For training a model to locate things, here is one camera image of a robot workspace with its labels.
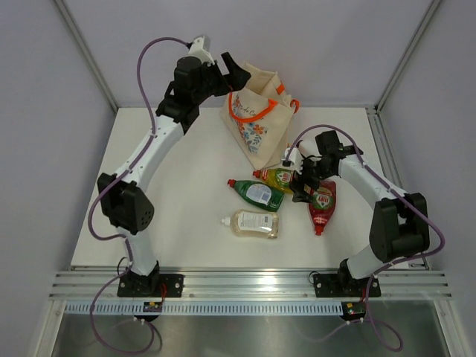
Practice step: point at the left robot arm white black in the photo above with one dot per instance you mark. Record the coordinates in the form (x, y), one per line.
(122, 195)

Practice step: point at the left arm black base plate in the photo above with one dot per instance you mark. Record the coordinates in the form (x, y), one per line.
(155, 285)

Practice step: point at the yellow Fairy dish soap bottle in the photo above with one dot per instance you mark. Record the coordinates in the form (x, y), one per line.
(278, 178)

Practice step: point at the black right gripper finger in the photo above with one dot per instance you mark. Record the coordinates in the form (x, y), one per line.
(297, 183)
(306, 197)

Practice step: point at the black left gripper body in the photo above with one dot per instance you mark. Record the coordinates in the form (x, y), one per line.
(213, 82)

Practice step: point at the white slotted cable duct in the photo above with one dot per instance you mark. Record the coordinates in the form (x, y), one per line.
(232, 308)

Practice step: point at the aluminium frame post right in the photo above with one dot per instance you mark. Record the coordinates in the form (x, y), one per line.
(422, 27)

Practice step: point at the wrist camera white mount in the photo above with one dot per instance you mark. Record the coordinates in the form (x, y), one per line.
(199, 48)
(293, 157)

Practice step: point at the aluminium front rail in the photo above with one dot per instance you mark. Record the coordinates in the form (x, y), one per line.
(255, 284)

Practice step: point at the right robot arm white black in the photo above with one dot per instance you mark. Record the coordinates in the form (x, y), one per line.
(397, 230)

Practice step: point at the clear tea seed soap bottle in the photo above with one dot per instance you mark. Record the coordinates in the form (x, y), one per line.
(245, 223)

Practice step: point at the aluminium frame post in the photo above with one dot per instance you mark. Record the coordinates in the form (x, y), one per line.
(80, 42)
(422, 27)

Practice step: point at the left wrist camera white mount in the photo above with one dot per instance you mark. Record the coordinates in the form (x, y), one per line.
(199, 48)

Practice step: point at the aluminium frame post left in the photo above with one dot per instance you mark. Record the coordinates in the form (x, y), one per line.
(80, 42)

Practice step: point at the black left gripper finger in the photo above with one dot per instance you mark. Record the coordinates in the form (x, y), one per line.
(237, 76)
(229, 63)

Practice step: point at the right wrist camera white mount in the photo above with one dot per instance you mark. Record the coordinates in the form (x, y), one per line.
(293, 157)

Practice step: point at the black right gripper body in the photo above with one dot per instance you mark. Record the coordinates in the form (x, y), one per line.
(316, 170)

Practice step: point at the canvas bag with orange handles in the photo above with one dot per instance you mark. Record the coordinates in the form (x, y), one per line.
(259, 116)

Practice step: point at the red Fairy dish soap bottle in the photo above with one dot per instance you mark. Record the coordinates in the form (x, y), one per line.
(322, 206)

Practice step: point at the green dish soap bottle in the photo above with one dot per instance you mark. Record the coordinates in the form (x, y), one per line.
(258, 194)

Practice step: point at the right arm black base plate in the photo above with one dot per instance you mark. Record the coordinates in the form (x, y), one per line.
(329, 285)

